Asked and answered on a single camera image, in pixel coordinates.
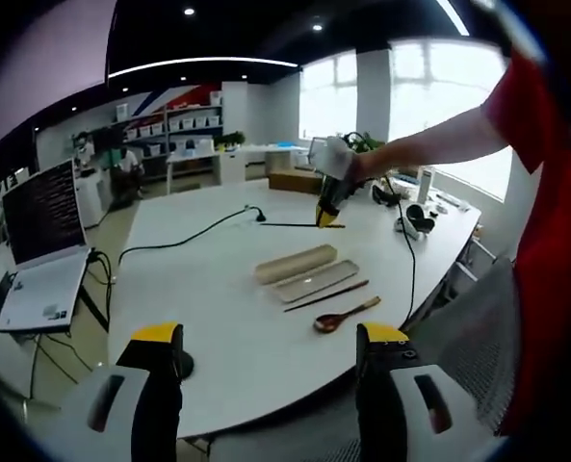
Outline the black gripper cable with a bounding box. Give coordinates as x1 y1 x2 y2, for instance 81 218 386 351
384 174 420 329

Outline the grey mesh office chair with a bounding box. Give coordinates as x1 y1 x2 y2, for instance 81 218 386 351
178 256 518 462

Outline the large bright window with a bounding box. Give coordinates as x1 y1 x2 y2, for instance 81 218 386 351
298 39 518 202

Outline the white laptop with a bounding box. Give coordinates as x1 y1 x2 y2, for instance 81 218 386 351
0 158 94 335

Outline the black round device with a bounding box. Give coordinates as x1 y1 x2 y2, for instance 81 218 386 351
181 350 198 382

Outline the storage shelf rack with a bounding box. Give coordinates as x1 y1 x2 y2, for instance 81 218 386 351
113 90 224 161

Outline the white counter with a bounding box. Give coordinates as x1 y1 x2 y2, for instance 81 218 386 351
74 171 112 228

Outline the white table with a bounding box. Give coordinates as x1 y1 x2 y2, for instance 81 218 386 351
166 150 220 194

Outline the white cabinet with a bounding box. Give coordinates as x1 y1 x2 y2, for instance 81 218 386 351
219 148 248 185

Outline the black table power cable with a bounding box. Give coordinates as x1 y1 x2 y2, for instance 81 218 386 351
117 205 268 267

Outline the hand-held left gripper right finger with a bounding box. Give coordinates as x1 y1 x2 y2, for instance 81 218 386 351
355 321 498 462

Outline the row of white storage bins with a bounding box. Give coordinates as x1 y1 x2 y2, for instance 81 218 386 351
116 91 223 155

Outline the white upright box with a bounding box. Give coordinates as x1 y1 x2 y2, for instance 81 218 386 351
416 165 436 204

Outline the brown wooden spoon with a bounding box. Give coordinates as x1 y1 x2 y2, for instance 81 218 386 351
312 295 382 335

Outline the person in red shirt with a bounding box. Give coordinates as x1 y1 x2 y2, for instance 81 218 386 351
480 47 571 437

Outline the cardboard box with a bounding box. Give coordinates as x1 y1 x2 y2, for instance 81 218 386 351
267 168 324 195

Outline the black laptop power cable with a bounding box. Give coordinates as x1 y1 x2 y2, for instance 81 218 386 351
86 246 117 300

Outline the dark wooden chopstick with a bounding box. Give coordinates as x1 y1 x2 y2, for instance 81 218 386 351
282 279 370 314
259 220 347 229

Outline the person's right hand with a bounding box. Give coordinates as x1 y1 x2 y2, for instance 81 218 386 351
344 149 379 194

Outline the white VR controller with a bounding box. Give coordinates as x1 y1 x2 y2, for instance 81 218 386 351
393 216 420 241

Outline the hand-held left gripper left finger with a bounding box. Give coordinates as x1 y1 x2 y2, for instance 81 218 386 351
43 321 186 462

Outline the beige cutlery case base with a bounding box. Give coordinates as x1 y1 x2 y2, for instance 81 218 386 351
253 243 339 286

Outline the beige cutlery case lid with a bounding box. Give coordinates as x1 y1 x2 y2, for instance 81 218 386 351
270 259 362 304

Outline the curved ceiling light strip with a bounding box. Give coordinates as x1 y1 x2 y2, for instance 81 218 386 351
106 56 301 81
435 0 471 38

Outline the small leafy cabinet plant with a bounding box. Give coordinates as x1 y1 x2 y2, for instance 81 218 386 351
212 131 247 151

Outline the green potted plant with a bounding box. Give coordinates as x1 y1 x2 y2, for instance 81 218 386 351
335 131 388 156

